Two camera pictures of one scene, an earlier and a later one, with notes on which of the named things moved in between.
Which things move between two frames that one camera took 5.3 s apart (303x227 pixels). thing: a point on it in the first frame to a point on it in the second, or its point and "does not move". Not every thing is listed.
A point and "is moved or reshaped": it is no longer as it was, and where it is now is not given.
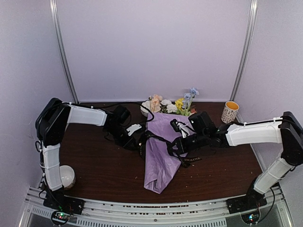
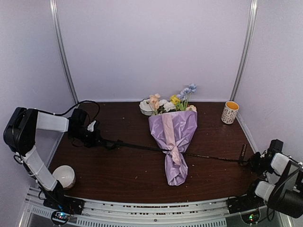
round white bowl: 67,176 does not move
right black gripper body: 201,141 to 258,165
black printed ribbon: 184,161 to 243,156
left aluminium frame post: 58,32 does not move
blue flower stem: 188,98 is moved or reshaped
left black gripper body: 123,142 to 89,139
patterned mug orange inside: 229,112 does not move
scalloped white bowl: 146,104 does not move
